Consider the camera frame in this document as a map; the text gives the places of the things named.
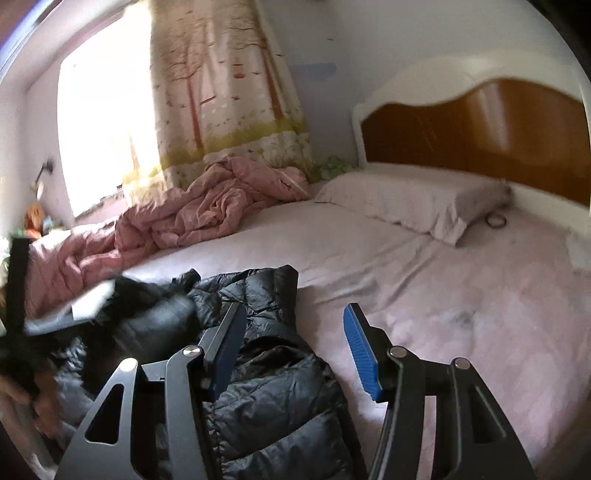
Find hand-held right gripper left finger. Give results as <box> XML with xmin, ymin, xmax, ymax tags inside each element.
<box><xmin>54</xmin><ymin>302</ymin><xmax>247</xmax><ymax>480</ymax></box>

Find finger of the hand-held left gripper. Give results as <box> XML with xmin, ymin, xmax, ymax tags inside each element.
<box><xmin>106</xmin><ymin>276</ymin><xmax>197</xmax><ymax>333</ymax></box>

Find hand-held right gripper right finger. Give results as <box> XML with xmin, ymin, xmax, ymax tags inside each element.
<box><xmin>343</xmin><ymin>303</ymin><xmax>539</xmax><ymax>480</ymax></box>

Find black puffer jacket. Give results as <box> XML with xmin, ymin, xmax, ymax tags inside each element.
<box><xmin>46</xmin><ymin>264</ymin><xmax>370</xmax><ymax>480</ymax></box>

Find person's left hand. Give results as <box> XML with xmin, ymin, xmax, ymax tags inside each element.
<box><xmin>0</xmin><ymin>371</ymin><xmax>63</xmax><ymax>437</ymax></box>

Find bed with pink sheet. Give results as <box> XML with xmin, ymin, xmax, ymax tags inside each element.
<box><xmin>14</xmin><ymin>182</ymin><xmax>591</xmax><ymax>480</ymax></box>

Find pink quilt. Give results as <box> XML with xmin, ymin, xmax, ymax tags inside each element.
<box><xmin>23</xmin><ymin>156</ymin><xmax>311</xmax><ymax>319</ymax></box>

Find pale pink pillow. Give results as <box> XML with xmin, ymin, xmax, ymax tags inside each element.
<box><xmin>315</xmin><ymin>173</ymin><xmax>513</xmax><ymax>246</ymax></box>

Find bright window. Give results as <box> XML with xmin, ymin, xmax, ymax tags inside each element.
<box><xmin>58</xmin><ymin>9</ymin><xmax>160</xmax><ymax>215</ymax></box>

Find green patterned cloth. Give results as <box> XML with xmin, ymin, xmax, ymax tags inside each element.
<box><xmin>318</xmin><ymin>156</ymin><xmax>354</xmax><ymax>178</ymax></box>

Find tree print curtain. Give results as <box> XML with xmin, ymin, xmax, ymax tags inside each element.
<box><xmin>121</xmin><ymin>0</ymin><xmax>315</xmax><ymax>204</ymax></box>

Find white wooden headboard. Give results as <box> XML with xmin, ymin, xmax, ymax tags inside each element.
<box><xmin>352</xmin><ymin>58</ymin><xmax>591</xmax><ymax>232</ymax></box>

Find wall lamp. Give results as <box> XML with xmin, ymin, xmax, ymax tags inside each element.
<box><xmin>30</xmin><ymin>159</ymin><xmax>54</xmax><ymax>192</ymax></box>

